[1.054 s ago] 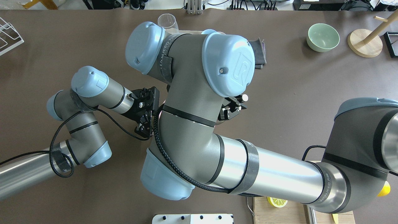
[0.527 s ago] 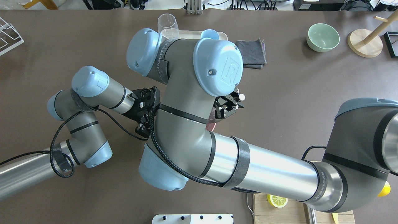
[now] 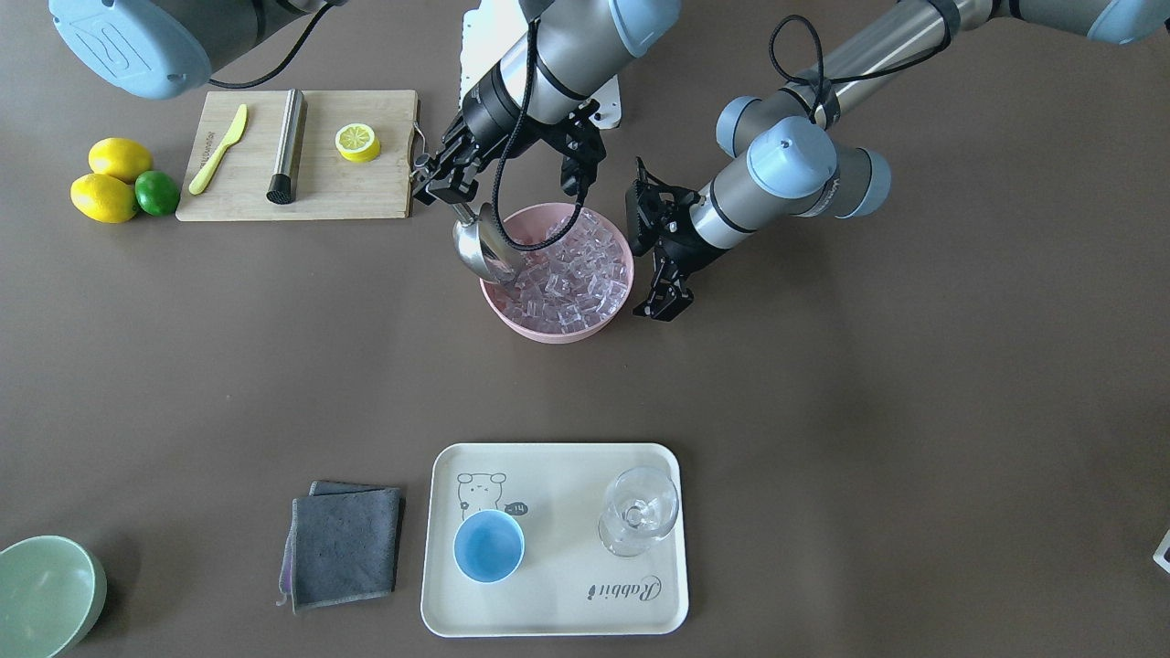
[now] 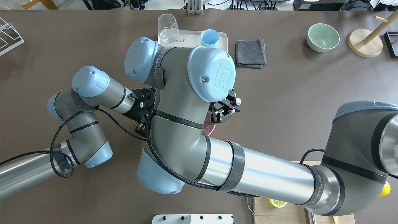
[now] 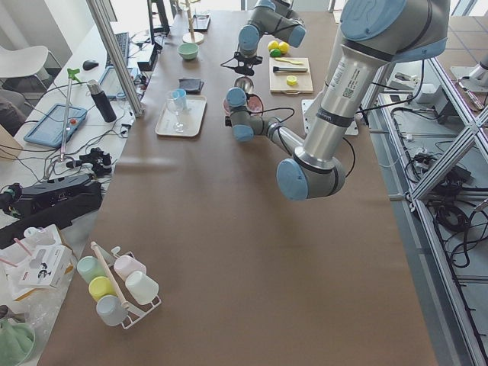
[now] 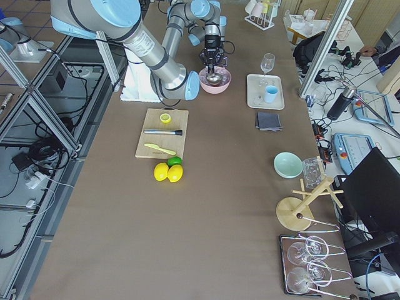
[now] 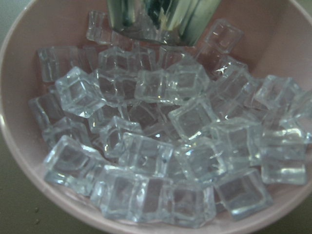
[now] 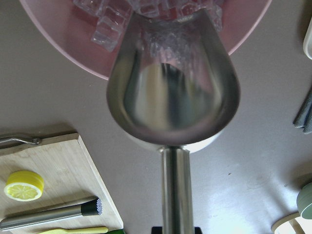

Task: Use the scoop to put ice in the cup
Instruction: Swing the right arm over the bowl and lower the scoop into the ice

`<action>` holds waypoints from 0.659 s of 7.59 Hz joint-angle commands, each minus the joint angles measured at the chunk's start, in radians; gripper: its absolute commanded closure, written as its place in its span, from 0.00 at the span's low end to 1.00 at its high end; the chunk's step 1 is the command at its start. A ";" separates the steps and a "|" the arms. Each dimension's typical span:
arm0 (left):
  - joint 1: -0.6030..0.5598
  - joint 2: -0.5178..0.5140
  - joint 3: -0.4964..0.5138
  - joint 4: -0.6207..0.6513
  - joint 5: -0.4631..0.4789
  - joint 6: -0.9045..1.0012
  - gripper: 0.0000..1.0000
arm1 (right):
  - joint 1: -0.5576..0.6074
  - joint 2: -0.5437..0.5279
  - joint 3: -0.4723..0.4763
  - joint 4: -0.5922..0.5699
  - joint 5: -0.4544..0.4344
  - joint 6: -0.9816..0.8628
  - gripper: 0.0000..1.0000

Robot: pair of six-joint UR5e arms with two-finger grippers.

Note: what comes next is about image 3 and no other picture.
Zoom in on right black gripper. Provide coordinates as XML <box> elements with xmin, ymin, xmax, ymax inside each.
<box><xmin>412</xmin><ymin>100</ymin><xmax>606</xmax><ymax>205</ymax></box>

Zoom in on metal ice scoop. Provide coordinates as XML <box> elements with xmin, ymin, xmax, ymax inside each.
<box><xmin>452</xmin><ymin>203</ymin><xmax>524</xmax><ymax>286</ymax></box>

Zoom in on pink bowl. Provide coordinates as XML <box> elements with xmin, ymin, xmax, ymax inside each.
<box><xmin>479</xmin><ymin>203</ymin><xmax>635</xmax><ymax>345</ymax></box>

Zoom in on clear wine glass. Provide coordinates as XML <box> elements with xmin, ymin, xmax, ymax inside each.
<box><xmin>598</xmin><ymin>466</ymin><xmax>681</xmax><ymax>558</ymax></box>

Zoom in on green bowl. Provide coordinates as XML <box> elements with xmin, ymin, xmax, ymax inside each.
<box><xmin>1</xmin><ymin>535</ymin><xmax>106</xmax><ymax>657</ymax></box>

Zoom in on bamboo cutting board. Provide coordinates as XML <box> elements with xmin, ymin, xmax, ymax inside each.
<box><xmin>176</xmin><ymin>89</ymin><xmax>420</xmax><ymax>222</ymax></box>

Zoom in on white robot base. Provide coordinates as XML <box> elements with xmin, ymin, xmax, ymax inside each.
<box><xmin>457</xmin><ymin>0</ymin><xmax>622</xmax><ymax>130</ymax></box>

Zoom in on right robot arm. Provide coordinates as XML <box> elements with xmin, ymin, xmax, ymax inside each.
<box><xmin>48</xmin><ymin>1</ymin><xmax>681</xmax><ymax>205</ymax></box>

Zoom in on yellow-green plastic knife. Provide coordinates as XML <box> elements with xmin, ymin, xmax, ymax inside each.
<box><xmin>187</xmin><ymin>103</ymin><xmax>250</xmax><ymax>196</ymax></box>

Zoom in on cream serving tray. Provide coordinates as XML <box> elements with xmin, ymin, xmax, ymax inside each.
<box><xmin>420</xmin><ymin>443</ymin><xmax>690</xmax><ymax>638</ymax></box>

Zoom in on steel muddler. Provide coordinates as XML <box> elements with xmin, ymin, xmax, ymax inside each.
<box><xmin>266</xmin><ymin>89</ymin><xmax>308</xmax><ymax>205</ymax></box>

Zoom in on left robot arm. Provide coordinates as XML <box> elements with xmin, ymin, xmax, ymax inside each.
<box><xmin>626</xmin><ymin>1</ymin><xmax>1169</xmax><ymax>322</ymax></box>

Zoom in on blue cup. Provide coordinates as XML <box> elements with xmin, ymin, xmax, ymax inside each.
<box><xmin>452</xmin><ymin>509</ymin><xmax>527</xmax><ymax>584</ymax></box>

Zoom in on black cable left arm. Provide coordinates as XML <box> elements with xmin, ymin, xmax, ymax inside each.
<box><xmin>769</xmin><ymin>15</ymin><xmax>952</xmax><ymax>124</ymax></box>

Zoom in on white object at edge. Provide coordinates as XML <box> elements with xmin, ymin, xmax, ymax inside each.
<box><xmin>1152</xmin><ymin>530</ymin><xmax>1170</xmax><ymax>574</ymax></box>

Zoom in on upper yellow lemon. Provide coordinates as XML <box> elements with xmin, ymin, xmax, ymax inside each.
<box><xmin>87</xmin><ymin>137</ymin><xmax>154</xmax><ymax>185</ymax></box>

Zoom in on grey folded cloth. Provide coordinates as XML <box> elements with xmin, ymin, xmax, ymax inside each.
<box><xmin>277</xmin><ymin>480</ymin><xmax>405</xmax><ymax>615</ymax></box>

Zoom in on green lime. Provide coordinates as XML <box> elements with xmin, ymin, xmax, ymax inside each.
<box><xmin>133</xmin><ymin>170</ymin><xmax>181</xmax><ymax>217</ymax></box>

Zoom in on lower yellow lemon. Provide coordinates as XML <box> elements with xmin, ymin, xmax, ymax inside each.
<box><xmin>69</xmin><ymin>174</ymin><xmax>142</xmax><ymax>224</ymax></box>

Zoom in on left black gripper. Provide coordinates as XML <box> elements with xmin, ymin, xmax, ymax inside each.
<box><xmin>626</xmin><ymin>157</ymin><xmax>723</xmax><ymax>322</ymax></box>

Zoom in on clear ice cubes in bowl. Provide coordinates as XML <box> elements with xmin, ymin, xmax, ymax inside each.
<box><xmin>495</xmin><ymin>210</ymin><xmax>632</xmax><ymax>328</ymax></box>

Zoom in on yellow lemon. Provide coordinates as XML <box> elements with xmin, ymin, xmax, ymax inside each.
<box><xmin>87</xmin><ymin>137</ymin><xmax>154</xmax><ymax>185</ymax></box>
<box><xmin>69</xmin><ymin>174</ymin><xmax>142</xmax><ymax>224</ymax></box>

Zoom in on half lemon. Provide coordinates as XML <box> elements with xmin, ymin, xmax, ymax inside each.
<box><xmin>333</xmin><ymin>123</ymin><xmax>381</xmax><ymax>163</ymax></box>

